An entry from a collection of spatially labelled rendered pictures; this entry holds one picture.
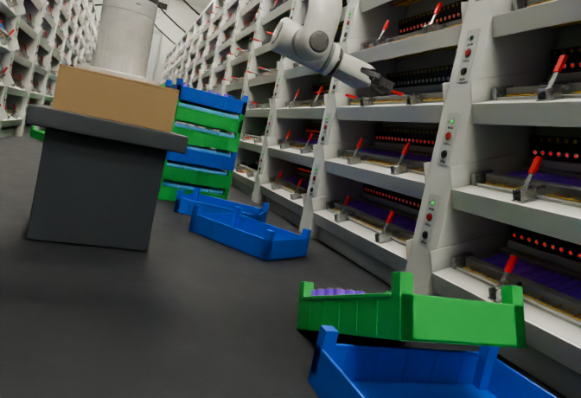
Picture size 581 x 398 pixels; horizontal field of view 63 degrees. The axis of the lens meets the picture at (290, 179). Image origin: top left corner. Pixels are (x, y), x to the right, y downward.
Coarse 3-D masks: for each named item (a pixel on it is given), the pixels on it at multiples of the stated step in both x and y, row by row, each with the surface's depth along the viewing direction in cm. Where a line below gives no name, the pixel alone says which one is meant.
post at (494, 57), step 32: (480, 0) 108; (480, 32) 106; (544, 32) 109; (480, 64) 104; (512, 64) 107; (544, 64) 110; (448, 96) 112; (480, 128) 106; (512, 128) 109; (480, 160) 107; (448, 192) 106; (416, 224) 115; (448, 224) 107; (480, 224) 110; (416, 256) 113; (416, 288) 111
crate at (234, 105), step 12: (168, 84) 198; (180, 84) 183; (180, 96) 184; (192, 96) 186; (204, 96) 188; (216, 96) 191; (228, 96) 212; (216, 108) 193; (228, 108) 194; (240, 108) 196
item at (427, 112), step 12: (444, 84) 112; (336, 96) 169; (360, 96) 170; (372, 96) 174; (444, 96) 113; (336, 108) 169; (348, 108) 160; (360, 108) 153; (372, 108) 146; (384, 108) 139; (396, 108) 133; (408, 108) 127; (420, 108) 122; (432, 108) 118; (372, 120) 147; (384, 120) 140; (396, 120) 134; (408, 120) 128; (420, 120) 123; (432, 120) 118
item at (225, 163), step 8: (168, 152) 185; (176, 152) 186; (192, 152) 190; (200, 152) 191; (232, 152) 198; (176, 160) 187; (184, 160) 189; (192, 160) 190; (200, 160) 191; (208, 160) 193; (216, 160) 195; (224, 160) 196; (232, 160) 198; (216, 168) 195; (224, 168) 197; (232, 168) 199
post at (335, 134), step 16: (352, 0) 173; (368, 16) 169; (384, 16) 171; (400, 16) 174; (352, 32) 168; (368, 32) 170; (384, 32) 172; (384, 64) 174; (336, 128) 171; (352, 128) 173; (368, 128) 175; (320, 160) 174; (320, 176) 172; (336, 176) 173; (320, 192) 172; (336, 192) 174; (304, 208) 180; (304, 224) 177
